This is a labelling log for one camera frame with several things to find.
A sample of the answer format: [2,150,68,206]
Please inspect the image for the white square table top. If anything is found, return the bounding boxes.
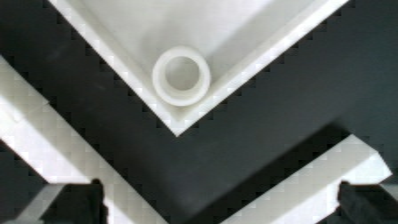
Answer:
[50,0,349,135]

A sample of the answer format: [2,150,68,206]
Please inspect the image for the white obstacle fence rail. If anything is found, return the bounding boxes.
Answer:
[0,57,393,224]

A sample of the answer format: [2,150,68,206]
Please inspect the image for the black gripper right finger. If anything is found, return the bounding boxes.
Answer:
[322,182,398,224]

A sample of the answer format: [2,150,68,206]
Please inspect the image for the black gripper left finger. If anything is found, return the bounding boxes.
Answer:
[16,179,111,224]

